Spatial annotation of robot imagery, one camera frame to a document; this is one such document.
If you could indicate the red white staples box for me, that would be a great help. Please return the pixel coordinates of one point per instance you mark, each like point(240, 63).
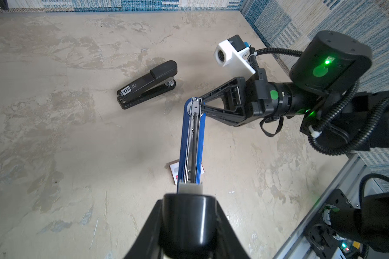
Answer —
point(174, 169)

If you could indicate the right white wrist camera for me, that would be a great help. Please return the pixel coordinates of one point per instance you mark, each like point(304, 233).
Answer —
point(232, 54)

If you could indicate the aluminium mounting rail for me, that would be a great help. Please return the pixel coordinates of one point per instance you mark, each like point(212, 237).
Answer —
point(356, 181)

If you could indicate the blue stapler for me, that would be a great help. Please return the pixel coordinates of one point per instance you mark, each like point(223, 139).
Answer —
point(189, 222)

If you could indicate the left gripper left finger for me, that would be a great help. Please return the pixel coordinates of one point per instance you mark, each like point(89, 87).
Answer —
point(146, 245)

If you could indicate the black stapler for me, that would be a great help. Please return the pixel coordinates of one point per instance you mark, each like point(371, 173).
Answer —
point(156, 82)

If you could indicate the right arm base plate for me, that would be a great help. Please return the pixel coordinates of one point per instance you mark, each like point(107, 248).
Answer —
point(337, 225)

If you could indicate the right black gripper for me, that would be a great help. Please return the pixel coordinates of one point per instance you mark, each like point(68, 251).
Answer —
point(264, 100)

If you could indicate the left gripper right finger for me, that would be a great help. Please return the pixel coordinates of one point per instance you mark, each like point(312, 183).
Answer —
point(228, 245)

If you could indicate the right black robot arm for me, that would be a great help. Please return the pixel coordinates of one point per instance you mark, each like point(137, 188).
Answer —
point(323, 89)

